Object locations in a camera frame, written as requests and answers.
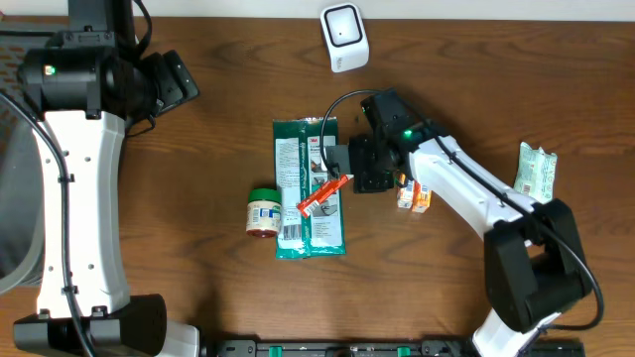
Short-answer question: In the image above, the green 3M adhesive package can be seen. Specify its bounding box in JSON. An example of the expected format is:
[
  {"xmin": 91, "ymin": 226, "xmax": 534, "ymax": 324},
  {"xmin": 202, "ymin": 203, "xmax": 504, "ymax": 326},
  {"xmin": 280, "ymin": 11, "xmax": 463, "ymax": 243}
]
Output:
[{"xmin": 273, "ymin": 117, "xmax": 346, "ymax": 260}]

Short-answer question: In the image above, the orange tissue pack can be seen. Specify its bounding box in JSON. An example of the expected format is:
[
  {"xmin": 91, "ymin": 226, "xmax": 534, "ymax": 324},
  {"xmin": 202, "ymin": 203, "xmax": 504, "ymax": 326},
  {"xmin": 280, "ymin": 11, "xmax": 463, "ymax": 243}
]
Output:
[
  {"xmin": 411, "ymin": 182, "xmax": 432, "ymax": 213},
  {"xmin": 397, "ymin": 174, "xmax": 415, "ymax": 209}
]

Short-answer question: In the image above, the red adhesive tube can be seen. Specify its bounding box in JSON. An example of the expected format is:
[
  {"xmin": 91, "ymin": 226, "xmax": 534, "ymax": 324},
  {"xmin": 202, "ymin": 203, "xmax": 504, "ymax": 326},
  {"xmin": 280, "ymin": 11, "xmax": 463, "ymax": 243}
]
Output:
[{"xmin": 297, "ymin": 175, "xmax": 353, "ymax": 218}]

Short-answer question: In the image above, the green-lidded small jar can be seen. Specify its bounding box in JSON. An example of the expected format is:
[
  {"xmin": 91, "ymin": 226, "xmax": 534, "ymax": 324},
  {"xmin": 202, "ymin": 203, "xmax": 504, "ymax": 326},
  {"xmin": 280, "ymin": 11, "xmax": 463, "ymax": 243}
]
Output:
[{"xmin": 246, "ymin": 188, "xmax": 282, "ymax": 238}]

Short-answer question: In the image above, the mint green wipes pack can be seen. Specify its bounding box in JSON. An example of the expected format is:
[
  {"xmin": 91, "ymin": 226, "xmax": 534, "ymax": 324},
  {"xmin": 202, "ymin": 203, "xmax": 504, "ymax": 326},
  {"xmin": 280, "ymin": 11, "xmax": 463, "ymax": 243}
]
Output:
[{"xmin": 514, "ymin": 142, "xmax": 558, "ymax": 203}]

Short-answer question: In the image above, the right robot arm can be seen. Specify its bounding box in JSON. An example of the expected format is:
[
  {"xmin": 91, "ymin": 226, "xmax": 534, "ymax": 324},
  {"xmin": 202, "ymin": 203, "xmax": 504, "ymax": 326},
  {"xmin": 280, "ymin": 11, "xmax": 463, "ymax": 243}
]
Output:
[{"xmin": 320, "ymin": 123, "xmax": 603, "ymax": 356}]

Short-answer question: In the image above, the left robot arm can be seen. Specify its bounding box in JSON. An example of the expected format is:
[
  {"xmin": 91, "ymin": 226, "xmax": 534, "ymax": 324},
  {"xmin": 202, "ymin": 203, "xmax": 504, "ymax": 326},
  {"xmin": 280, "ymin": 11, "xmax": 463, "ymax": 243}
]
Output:
[{"xmin": 12, "ymin": 0, "xmax": 207, "ymax": 357}]

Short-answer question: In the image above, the white barcode scanner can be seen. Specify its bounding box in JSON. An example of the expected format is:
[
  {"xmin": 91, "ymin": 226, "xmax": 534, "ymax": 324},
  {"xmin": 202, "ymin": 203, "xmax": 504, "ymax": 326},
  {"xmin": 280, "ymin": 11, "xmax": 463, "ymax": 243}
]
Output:
[{"xmin": 319, "ymin": 2, "xmax": 370, "ymax": 73}]

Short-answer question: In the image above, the grey plastic mesh basket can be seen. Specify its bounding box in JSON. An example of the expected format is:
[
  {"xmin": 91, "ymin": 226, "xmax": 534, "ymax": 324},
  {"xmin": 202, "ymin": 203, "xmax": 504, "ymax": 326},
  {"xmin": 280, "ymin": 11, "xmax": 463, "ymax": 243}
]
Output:
[{"xmin": 1, "ymin": 22, "xmax": 64, "ymax": 294}]

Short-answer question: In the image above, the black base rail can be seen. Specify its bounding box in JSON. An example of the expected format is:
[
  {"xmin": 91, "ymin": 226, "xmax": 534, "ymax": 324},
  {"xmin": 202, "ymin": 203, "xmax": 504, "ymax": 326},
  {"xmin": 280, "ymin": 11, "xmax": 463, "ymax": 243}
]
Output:
[{"xmin": 197, "ymin": 338, "xmax": 586, "ymax": 357}]

